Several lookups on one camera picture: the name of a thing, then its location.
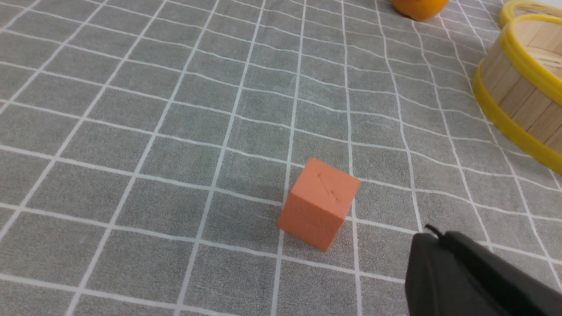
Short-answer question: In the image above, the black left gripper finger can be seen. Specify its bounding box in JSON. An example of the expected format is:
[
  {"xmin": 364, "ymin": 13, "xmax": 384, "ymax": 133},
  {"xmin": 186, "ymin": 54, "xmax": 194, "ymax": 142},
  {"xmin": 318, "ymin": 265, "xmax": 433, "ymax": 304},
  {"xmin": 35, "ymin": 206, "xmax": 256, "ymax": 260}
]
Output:
[{"xmin": 405, "ymin": 225, "xmax": 562, "ymax": 316}]

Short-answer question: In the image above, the bamboo steamer tray yellow rim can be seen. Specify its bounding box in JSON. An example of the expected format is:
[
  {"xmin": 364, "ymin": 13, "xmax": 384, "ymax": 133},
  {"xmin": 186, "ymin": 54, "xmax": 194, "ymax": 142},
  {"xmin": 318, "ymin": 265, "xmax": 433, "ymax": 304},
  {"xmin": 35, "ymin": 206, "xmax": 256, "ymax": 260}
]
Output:
[{"xmin": 472, "ymin": 14, "xmax": 562, "ymax": 173}]

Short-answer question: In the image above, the woven bamboo steamer lid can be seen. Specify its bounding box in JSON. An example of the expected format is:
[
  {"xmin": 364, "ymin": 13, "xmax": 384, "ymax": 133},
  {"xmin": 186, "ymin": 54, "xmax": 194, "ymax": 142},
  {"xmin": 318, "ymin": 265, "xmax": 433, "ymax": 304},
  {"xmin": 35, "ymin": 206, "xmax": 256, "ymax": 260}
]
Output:
[{"xmin": 497, "ymin": 0, "xmax": 562, "ymax": 29}]

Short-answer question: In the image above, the orange foam cube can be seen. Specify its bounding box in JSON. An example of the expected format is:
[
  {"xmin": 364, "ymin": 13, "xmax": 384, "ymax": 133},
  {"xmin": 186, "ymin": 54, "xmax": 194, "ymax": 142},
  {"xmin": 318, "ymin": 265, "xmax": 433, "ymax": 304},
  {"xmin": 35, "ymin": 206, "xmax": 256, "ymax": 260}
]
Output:
[{"xmin": 277, "ymin": 158, "xmax": 361, "ymax": 252}]

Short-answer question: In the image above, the orange red toy pear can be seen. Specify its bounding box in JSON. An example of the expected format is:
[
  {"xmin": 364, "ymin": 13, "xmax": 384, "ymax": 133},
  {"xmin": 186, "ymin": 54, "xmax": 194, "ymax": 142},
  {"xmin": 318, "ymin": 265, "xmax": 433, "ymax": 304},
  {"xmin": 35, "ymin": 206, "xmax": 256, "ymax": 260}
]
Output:
[{"xmin": 391, "ymin": 0, "xmax": 449, "ymax": 22}]

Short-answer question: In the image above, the grey checkered tablecloth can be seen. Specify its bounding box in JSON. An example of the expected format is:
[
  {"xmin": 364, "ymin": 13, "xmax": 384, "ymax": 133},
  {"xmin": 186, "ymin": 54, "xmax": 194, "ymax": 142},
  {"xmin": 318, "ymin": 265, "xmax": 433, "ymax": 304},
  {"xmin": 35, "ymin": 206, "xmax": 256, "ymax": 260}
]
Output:
[{"xmin": 0, "ymin": 0, "xmax": 561, "ymax": 316}]

